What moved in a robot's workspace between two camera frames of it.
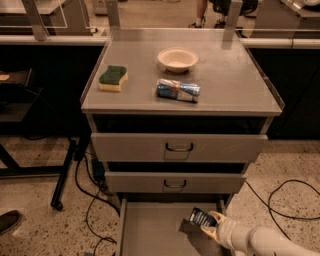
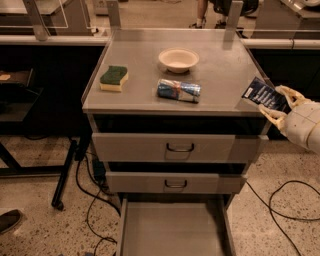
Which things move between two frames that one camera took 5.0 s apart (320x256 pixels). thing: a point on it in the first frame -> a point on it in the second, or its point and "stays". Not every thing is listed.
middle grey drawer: (175, 182) stays
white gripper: (227, 230) -> (301, 122)
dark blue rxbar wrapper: (203, 217) -> (266, 95)
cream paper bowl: (178, 59) stays
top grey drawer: (178, 148) stays
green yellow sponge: (113, 78) stays
